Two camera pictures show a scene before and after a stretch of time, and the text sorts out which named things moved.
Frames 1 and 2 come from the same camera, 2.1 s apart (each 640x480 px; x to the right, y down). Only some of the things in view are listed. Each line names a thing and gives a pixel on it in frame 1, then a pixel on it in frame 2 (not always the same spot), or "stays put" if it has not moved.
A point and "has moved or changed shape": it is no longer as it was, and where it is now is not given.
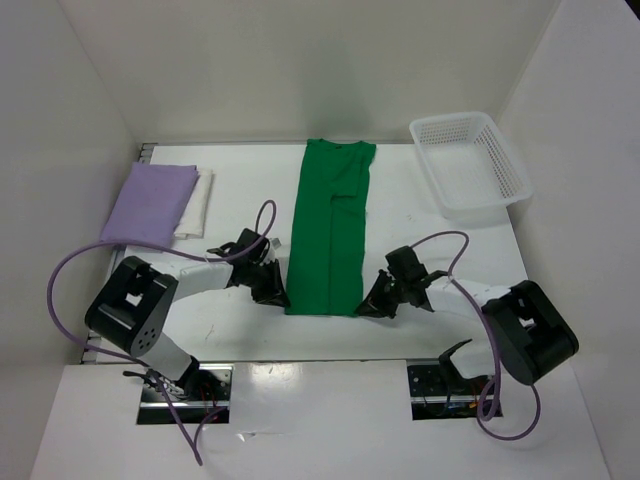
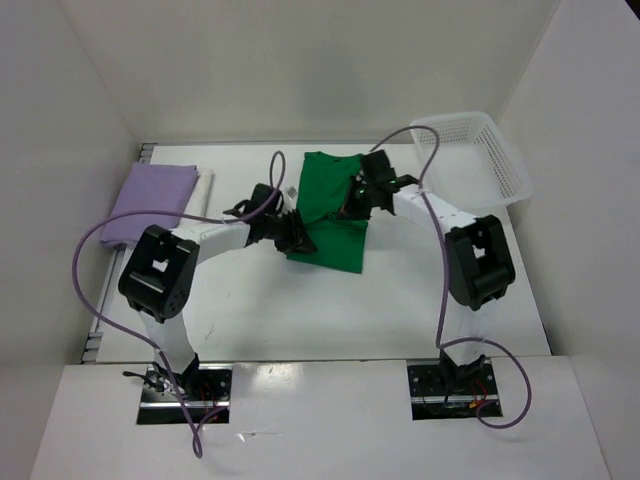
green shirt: (326, 258) has moved or changed shape
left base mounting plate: (210, 390) stays put
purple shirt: (152, 203) stays put
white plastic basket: (472, 173) stays put
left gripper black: (274, 293) → (296, 241)
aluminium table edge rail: (145, 156) stays put
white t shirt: (192, 223) stays put
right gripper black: (374, 303) → (349, 208)
